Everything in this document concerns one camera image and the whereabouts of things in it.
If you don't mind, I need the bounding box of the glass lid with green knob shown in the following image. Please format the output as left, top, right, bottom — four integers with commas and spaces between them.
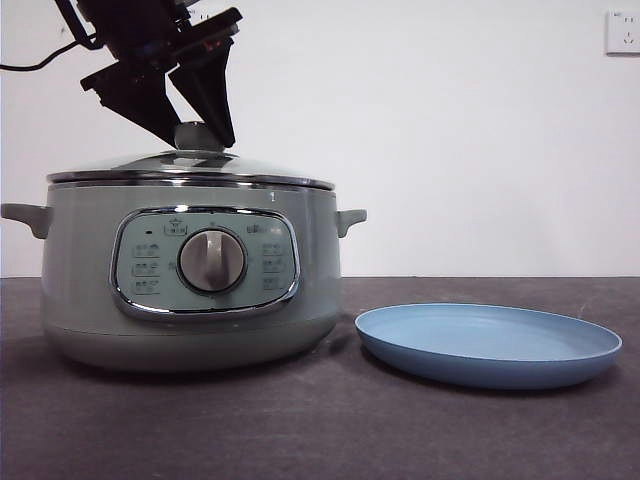
45, 121, 336, 193

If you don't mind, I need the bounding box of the pale green electric steamer pot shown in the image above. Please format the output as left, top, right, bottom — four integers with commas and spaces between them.
0, 183, 369, 374

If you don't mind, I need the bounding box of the blue round plate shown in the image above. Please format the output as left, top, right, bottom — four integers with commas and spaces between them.
354, 301, 624, 391

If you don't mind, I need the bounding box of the black cable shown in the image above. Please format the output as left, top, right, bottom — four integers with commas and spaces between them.
0, 30, 101, 71

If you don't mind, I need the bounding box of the white wall socket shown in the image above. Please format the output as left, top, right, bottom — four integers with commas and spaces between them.
605, 9, 640, 57

